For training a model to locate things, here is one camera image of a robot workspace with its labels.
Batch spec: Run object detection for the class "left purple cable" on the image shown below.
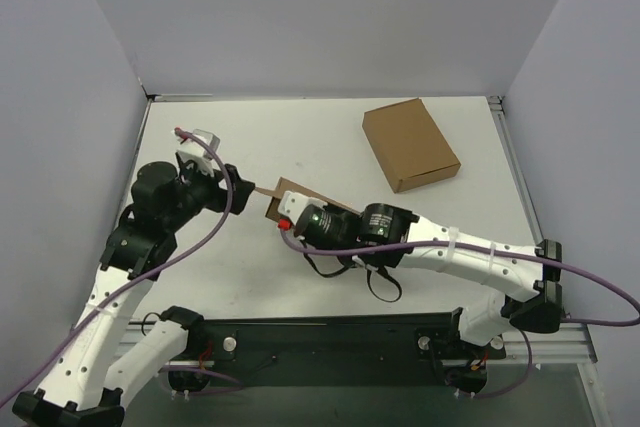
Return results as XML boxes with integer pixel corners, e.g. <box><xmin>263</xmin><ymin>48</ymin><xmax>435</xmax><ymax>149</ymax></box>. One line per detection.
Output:
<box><xmin>0</xmin><ymin>130</ymin><xmax>235</xmax><ymax>408</ymax></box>

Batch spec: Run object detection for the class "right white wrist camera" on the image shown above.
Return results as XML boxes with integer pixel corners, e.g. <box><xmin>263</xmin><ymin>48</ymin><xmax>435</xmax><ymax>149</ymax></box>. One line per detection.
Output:
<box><xmin>277</xmin><ymin>190</ymin><xmax>327</xmax><ymax>231</ymax></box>

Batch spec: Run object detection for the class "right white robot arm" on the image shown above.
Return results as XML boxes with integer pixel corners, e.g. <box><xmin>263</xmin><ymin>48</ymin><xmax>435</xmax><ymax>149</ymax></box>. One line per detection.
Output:
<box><xmin>279</xmin><ymin>195</ymin><xmax>563</xmax><ymax>346</ymax></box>

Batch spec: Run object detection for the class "cardboard box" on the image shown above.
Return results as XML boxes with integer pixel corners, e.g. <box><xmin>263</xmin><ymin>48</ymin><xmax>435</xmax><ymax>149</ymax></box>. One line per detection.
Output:
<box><xmin>254</xmin><ymin>177</ymin><xmax>358</xmax><ymax>222</ymax></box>
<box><xmin>362</xmin><ymin>98</ymin><xmax>461</xmax><ymax>193</ymax></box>

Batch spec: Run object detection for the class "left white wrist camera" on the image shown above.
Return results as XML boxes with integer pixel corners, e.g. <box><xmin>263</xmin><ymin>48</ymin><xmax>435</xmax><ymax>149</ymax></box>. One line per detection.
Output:
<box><xmin>173</xmin><ymin>127</ymin><xmax>220</xmax><ymax>182</ymax></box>

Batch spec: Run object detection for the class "aluminium frame rail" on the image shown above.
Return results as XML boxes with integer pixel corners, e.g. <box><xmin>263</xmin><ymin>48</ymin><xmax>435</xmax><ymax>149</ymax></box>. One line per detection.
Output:
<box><xmin>487</xmin><ymin>95</ymin><xmax>597</xmax><ymax>364</ymax></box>

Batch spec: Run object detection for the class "folded closed cardboard box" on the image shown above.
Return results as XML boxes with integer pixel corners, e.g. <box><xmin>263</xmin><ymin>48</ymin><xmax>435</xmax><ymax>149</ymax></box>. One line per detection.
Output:
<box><xmin>362</xmin><ymin>98</ymin><xmax>461</xmax><ymax>193</ymax></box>

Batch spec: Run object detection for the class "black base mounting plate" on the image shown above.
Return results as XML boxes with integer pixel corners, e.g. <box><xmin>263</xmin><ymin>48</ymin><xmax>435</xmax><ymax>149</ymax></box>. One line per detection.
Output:
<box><xmin>175</xmin><ymin>312</ymin><xmax>506</xmax><ymax>390</ymax></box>

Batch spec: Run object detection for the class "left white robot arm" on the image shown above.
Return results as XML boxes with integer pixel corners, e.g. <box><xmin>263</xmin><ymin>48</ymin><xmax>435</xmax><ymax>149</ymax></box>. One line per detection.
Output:
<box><xmin>12</xmin><ymin>160</ymin><xmax>255</xmax><ymax>426</ymax></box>

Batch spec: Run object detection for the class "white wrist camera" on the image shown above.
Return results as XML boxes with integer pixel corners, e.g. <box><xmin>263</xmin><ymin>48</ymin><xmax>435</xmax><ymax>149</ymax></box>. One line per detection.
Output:
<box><xmin>277</xmin><ymin>190</ymin><xmax>327</xmax><ymax>231</ymax></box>
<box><xmin>173</xmin><ymin>127</ymin><xmax>220</xmax><ymax>182</ymax></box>

